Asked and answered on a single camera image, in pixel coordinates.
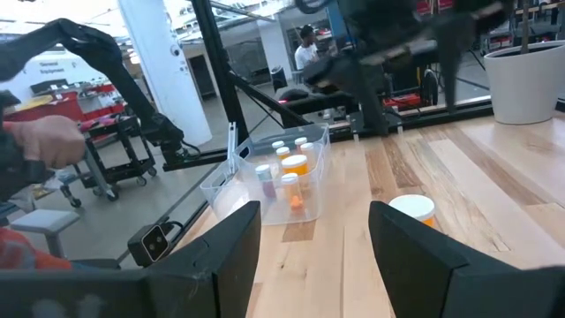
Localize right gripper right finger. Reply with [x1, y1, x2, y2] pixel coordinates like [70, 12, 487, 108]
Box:
[368, 201, 565, 318]

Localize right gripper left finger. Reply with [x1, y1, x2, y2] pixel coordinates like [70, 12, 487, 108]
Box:
[0, 201, 262, 318]

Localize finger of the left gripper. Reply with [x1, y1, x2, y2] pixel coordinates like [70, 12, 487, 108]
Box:
[439, 37, 464, 111]

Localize small teal pill bottle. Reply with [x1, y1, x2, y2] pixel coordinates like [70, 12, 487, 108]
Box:
[254, 163, 278, 200]

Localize amber bottle with orange pills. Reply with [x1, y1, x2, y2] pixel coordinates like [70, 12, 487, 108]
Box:
[281, 172, 305, 212]

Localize large amber pill bottle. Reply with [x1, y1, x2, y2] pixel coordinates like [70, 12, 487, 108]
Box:
[388, 193, 437, 229]
[281, 154, 310, 178]

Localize clear plastic bin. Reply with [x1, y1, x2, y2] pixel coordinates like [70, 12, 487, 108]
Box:
[200, 140, 331, 227]
[227, 122, 331, 178]

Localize green potted plant white pot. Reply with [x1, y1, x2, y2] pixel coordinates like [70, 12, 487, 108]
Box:
[483, 0, 565, 125]

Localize background storage shelves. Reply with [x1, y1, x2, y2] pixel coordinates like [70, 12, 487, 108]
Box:
[483, 0, 565, 53]

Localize black utility cart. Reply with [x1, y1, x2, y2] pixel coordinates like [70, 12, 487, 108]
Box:
[59, 112, 159, 208]

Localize person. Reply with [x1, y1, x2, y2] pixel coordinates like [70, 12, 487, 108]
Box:
[293, 25, 321, 72]
[0, 227, 74, 271]

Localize grey stool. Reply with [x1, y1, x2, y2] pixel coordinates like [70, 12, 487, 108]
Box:
[9, 208, 81, 260]

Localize white square column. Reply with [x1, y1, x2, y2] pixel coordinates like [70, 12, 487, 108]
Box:
[117, 0, 214, 147]

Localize person's hand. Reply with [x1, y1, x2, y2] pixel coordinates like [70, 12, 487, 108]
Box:
[2, 115, 87, 170]

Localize red tool cabinet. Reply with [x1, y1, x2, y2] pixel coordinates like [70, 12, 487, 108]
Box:
[3, 83, 127, 123]

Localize white equipment sign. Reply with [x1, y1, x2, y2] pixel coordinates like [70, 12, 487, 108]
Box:
[24, 55, 96, 92]

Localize black camera cable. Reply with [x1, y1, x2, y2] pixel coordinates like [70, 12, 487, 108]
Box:
[161, 219, 185, 235]

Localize small black depth camera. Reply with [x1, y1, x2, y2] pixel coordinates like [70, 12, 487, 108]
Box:
[126, 223, 172, 269]

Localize black aluminium table frame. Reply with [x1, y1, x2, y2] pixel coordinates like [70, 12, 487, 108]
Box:
[161, 0, 565, 173]

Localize black leader handle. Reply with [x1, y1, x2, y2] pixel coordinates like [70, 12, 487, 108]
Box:
[0, 90, 52, 202]

